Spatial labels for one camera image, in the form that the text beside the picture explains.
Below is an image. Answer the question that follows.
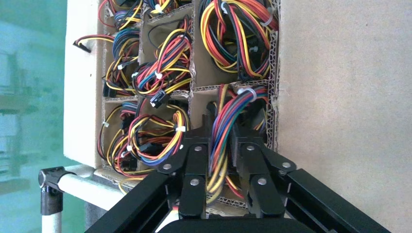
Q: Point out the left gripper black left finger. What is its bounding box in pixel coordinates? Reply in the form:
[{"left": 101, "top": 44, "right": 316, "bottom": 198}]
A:
[{"left": 85, "top": 114, "right": 212, "bottom": 233}]

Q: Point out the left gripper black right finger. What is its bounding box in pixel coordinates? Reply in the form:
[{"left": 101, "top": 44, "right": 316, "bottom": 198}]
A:
[{"left": 229, "top": 123, "right": 392, "bottom": 233}]

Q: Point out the power supply with coloured cables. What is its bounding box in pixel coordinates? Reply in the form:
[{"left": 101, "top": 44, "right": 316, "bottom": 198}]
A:
[
  {"left": 198, "top": 0, "right": 279, "bottom": 83},
  {"left": 97, "top": 102, "right": 139, "bottom": 176},
  {"left": 206, "top": 84, "right": 269, "bottom": 206},
  {"left": 143, "top": 0, "right": 194, "bottom": 15},
  {"left": 98, "top": 0, "right": 144, "bottom": 30},
  {"left": 132, "top": 17, "right": 194, "bottom": 108},
  {"left": 117, "top": 104, "right": 191, "bottom": 169},
  {"left": 73, "top": 27, "right": 140, "bottom": 98}
]

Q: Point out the brown cardboard box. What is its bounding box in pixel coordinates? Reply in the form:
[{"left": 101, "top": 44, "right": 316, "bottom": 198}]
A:
[{"left": 63, "top": 0, "right": 412, "bottom": 233}]

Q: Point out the cardboard divider grid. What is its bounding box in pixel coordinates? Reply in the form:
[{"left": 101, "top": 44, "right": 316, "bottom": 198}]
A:
[{"left": 101, "top": 0, "right": 281, "bottom": 210}]

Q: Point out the black pipe corner joint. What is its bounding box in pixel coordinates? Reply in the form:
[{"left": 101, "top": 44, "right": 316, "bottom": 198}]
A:
[{"left": 38, "top": 166, "right": 76, "bottom": 216}]

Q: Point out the white frame pipe beside box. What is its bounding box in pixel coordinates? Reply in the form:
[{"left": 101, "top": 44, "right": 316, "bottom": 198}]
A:
[{"left": 59, "top": 164, "right": 129, "bottom": 211}]

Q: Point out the long white frame pipe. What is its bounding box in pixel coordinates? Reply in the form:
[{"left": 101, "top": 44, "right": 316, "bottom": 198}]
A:
[{"left": 41, "top": 210, "right": 62, "bottom": 233}]

